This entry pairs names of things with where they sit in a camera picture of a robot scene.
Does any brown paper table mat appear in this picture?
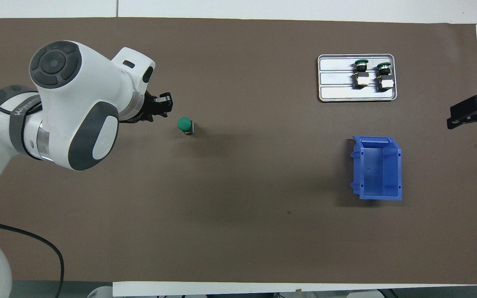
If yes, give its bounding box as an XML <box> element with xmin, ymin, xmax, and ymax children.
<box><xmin>0</xmin><ymin>17</ymin><xmax>477</xmax><ymax>285</ymax></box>

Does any blue plastic bin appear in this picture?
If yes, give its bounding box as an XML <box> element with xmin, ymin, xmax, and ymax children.
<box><xmin>349</xmin><ymin>135</ymin><xmax>403</xmax><ymax>201</ymax></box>

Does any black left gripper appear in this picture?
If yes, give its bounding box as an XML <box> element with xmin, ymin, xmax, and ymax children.
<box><xmin>137</xmin><ymin>92</ymin><xmax>174</xmax><ymax>123</ymax></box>

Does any silver metal tray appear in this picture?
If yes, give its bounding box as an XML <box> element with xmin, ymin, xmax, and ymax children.
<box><xmin>317</xmin><ymin>54</ymin><xmax>398</xmax><ymax>102</ymax></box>

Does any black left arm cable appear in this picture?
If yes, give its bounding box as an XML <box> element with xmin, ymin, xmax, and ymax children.
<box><xmin>0</xmin><ymin>93</ymin><xmax>65</xmax><ymax>298</ymax></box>

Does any green push button switch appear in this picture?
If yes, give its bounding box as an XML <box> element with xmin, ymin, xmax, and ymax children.
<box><xmin>177</xmin><ymin>117</ymin><xmax>195</xmax><ymax>135</ymax></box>
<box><xmin>376</xmin><ymin>62</ymin><xmax>395</xmax><ymax>91</ymax></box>
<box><xmin>352</xmin><ymin>59</ymin><xmax>370</xmax><ymax>89</ymax></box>

